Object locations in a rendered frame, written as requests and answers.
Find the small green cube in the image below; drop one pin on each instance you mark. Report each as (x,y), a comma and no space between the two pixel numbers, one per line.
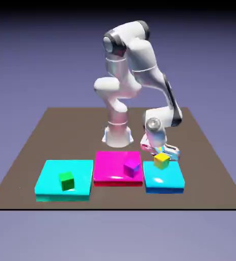
(66,181)

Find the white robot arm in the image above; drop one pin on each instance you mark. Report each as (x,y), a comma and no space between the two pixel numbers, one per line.
(117,81)

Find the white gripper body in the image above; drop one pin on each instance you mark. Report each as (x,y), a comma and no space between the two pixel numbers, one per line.
(171,150)

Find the small purple cube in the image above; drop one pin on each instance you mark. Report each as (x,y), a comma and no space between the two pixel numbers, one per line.
(131,168)

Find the large magenta box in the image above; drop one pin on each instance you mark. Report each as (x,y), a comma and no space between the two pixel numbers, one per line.
(113,167)

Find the large cyan box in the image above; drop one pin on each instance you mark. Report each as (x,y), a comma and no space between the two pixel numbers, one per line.
(64,179)

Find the large blue box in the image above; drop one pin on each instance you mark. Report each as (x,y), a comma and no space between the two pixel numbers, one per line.
(163,179)

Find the small yellow cube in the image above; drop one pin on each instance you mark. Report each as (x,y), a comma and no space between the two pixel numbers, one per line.
(161,161)

